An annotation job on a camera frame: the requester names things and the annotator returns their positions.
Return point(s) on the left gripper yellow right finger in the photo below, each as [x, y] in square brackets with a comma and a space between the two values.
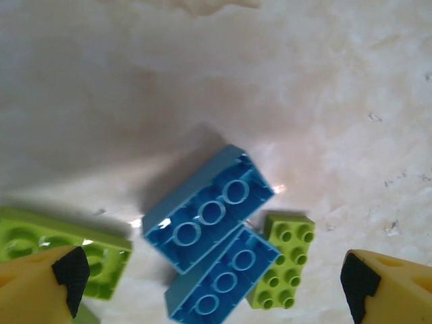
[398, 297]

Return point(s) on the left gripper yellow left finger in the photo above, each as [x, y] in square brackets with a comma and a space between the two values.
[30, 290]

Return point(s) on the small green lego block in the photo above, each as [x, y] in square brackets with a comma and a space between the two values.
[87, 315]

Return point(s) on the green lego brick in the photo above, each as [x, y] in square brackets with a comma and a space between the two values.
[108, 266]
[287, 260]

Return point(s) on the blue lego brick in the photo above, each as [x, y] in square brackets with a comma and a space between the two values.
[189, 190]
[219, 280]

